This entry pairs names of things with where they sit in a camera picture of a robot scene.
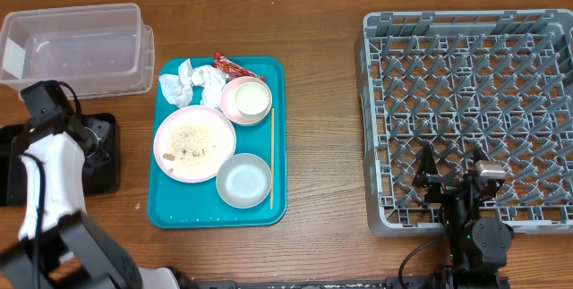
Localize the grey dishwasher rack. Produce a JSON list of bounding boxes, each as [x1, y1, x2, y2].
[[355, 9, 572, 237]]

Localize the black rectangular tray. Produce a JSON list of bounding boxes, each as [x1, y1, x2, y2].
[[1, 113, 121, 207]]

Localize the wooden chopstick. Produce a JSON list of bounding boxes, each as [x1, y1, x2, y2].
[[269, 107, 275, 210]]

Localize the large pink plate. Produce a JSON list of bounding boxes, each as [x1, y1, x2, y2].
[[153, 106, 236, 183]]

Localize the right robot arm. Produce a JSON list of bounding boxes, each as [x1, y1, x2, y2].
[[413, 143, 515, 288]]

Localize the white tissue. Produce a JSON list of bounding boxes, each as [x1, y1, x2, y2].
[[158, 59, 227, 110]]

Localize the clear plastic storage bin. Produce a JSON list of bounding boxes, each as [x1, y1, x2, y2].
[[1, 3, 155, 98]]

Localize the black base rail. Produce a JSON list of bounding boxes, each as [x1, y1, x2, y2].
[[184, 276, 445, 289]]

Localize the teal serving tray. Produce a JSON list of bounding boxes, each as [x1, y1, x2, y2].
[[147, 55, 287, 229]]

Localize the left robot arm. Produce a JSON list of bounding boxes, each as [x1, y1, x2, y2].
[[1, 117, 179, 288]]

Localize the grey bowl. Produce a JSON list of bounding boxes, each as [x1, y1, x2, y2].
[[216, 153, 272, 208]]

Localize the red snack wrapper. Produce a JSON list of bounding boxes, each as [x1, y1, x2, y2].
[[213, 52, 265, 81]]

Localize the white cup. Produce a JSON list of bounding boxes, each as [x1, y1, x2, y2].
[[235, 81, 270, 117]]

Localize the food scraps rice pile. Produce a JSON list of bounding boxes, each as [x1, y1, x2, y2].
[[162, 124, 215, 169]]

